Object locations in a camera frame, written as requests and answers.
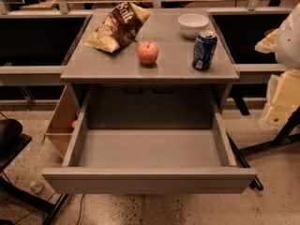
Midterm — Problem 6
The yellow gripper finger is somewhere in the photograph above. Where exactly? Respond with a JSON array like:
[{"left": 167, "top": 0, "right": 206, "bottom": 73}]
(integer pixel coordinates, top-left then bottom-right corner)
[
  {"left": 254, "top": 29, "right": 278, "bottom": 53},
  {"left": 261, "top": 69, "right": 300, "bottom": 127}
]

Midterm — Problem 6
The grey top drawer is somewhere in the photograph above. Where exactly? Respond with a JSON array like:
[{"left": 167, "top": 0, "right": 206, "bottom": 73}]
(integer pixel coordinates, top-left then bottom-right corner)
[{"left": 42, "top": 84, "right": 256, "bottom": 194}]

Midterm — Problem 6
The black floor cable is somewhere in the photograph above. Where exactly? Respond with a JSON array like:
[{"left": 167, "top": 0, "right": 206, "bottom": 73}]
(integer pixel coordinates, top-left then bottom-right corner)
[{"left": 12, "top": 193, "right": 86, "bottom": 225}]

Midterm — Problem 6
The black stand leg with wheel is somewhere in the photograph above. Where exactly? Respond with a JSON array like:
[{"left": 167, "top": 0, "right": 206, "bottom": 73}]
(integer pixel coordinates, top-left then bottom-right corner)
[{"left": 227, "top": 135, "right": 263, "bottom": 191}]

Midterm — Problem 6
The black floor bar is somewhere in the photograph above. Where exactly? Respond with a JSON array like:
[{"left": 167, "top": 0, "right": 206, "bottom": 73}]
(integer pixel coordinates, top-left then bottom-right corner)
[{"left": 0, "top": 177, "right": 68, "bottom": 225}]

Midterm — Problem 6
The white bowl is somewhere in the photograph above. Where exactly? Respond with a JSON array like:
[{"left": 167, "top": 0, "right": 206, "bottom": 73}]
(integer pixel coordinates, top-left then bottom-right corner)
[{"left": 178, "top": 13, "right": 209, "bottom": 38}]

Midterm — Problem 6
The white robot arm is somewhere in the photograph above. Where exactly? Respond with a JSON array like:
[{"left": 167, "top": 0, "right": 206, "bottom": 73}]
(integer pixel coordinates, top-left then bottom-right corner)
[{"left": 254, "top": 4, "right": 300, "bottom": 126}]

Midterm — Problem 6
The grey drawer cabinet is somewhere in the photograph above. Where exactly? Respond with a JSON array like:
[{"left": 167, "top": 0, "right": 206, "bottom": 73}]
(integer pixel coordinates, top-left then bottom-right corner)
[{"left": 61, "top": 8, "right": 239, "bottom": 83}]

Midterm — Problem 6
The wooden box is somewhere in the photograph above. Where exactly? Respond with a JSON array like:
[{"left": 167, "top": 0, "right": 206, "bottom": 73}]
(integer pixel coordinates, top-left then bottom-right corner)
[{"left": 45, "top": 87, "right": 77, "bottom": 158}]

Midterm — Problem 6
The small orange fruit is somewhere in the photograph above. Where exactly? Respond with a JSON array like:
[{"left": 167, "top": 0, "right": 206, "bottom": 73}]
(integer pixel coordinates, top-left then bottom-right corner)
[{"left": 71, "top": 120, "right": 77, "bottom": 128}]

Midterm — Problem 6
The clear plastic bottle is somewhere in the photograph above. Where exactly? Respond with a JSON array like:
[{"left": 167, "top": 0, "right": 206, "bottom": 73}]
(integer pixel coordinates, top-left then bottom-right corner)
[{"left": 30, "top": 181, "right": 45, "bottom": 194}]

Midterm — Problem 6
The brown yellow chip bag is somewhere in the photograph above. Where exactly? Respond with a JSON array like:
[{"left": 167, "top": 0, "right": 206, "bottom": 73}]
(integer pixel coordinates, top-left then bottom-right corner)
[{"left": 85, "top": 2, "right": 151, "bottom": 53}]

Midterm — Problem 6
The blue soda can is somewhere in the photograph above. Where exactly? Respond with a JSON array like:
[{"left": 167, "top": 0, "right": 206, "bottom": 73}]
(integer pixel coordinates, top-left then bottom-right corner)
[{"left": 192, "top": 30, "right": 218, "bottom": 70}]

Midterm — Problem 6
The red apple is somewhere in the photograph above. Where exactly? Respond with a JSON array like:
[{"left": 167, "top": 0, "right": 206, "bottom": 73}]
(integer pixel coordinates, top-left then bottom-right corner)
[{"left": 137, "top": 41, "right": 158, "bottom": 65}]

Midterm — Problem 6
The black chair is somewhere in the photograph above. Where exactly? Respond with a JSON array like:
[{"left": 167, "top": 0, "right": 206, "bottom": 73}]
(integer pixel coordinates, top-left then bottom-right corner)
[{"left": 0, "top": 119, "right": 32, "bottom": 173}]

